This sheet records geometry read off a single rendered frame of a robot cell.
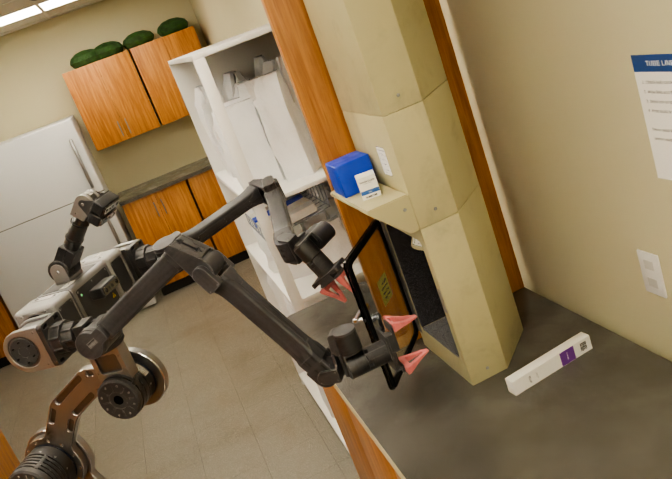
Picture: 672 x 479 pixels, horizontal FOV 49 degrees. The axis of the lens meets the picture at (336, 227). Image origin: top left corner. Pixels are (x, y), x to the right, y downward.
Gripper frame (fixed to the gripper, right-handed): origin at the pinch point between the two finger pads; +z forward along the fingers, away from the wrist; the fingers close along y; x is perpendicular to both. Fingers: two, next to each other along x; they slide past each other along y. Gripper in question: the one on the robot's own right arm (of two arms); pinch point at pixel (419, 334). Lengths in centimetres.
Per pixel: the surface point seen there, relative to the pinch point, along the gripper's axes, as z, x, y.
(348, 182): 2.9, 27.8, 34.9
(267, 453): -46, 183, -121
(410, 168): 14.1, 9.2, 36.9
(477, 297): 20.8, 9.0, -2.5
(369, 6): 17, 9, 76
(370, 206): 2.2, 12.3, 31.1
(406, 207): 10.0, 9.1, 28.1
